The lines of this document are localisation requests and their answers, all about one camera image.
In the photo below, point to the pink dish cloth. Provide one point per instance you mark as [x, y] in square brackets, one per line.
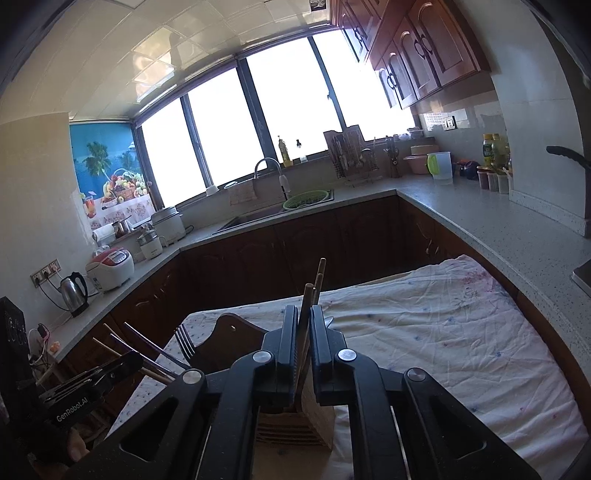
[243, 194]

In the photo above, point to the yellow detergent bottle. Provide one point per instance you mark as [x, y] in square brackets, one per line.
[285, 152]

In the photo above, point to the metal spoon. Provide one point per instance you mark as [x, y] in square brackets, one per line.
[328, 321]

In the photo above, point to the paper towel roll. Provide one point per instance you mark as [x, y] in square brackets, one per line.
[103, 233]

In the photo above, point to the small white cup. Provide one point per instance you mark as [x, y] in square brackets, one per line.
[212, 190]

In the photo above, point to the dish drying rack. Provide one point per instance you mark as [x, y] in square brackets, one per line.
[353, 154]

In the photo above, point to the small orange fruit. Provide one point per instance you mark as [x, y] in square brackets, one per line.
[54, 347]

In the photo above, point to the wooden utensil holder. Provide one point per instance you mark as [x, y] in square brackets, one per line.
[281, 424]

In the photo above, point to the tropical fruit wall poster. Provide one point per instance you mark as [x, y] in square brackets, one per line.
[108, 173]

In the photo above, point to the metal fork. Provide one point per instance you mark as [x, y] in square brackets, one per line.
[187, 344]

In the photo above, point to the black range hood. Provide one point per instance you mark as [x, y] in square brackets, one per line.
[563, 32]

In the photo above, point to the steel electric kettle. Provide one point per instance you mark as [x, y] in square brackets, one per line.
[74, 293]

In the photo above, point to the dark wooden lower cabinets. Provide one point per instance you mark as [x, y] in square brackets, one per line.
[300, 240]

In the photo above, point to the gas stove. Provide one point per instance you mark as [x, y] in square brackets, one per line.
[582, 274]

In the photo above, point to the spice jar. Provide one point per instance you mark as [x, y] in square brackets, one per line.
[492, 181]
[503, 183]
[482, 177]

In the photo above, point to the wall power outlet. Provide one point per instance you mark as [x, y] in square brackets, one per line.
[449, 122]

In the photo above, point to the small white blender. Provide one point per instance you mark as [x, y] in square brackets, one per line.
[151, 243]

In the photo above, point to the curved sink faucet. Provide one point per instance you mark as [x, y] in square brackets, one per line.
[284, 182]

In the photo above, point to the large white electric cooker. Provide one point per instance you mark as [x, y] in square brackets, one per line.
[168, 225]

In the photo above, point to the white and red rice cooker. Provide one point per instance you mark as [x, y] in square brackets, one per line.
[111, 270]

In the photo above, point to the large kitchen window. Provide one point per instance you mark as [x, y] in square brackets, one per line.
[277, 110]

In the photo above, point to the dark blue pot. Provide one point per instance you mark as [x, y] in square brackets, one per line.
[467, 169]

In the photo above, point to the green colander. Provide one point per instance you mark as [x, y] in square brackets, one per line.
[307, 201]

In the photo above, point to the red wooden upper cabinets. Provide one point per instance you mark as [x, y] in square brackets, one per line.
[415, 46]

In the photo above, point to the yellow-capped oil bottle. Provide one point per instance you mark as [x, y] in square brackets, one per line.
[488, 150]

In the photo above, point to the small dark-capped bottle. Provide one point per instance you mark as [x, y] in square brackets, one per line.
[300, 151]

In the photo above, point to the white dotted tablecloth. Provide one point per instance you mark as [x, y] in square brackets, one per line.
[438, 332]

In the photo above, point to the wall outlet strip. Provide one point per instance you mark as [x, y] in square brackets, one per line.
[45, 271]

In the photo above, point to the steel kitchen sink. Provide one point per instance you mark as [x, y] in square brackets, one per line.
[249, 217]

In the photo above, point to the small metal pot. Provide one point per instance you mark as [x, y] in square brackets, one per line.
[122, 226]

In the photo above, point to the windowsill bowl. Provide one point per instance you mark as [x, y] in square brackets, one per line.
[415, 133]

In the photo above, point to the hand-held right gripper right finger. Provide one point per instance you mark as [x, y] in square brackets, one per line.
[316, 344]

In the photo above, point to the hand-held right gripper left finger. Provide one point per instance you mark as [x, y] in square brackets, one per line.
[291, 344]

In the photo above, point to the white pitcher green lid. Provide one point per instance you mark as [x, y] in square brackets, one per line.
[442, 168]

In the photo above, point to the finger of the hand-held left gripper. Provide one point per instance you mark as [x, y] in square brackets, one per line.
[101, 371]

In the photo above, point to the green oil bottle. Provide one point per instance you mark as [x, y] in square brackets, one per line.
[501, 150]

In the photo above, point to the pink basin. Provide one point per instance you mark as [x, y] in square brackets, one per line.
[415, 165]

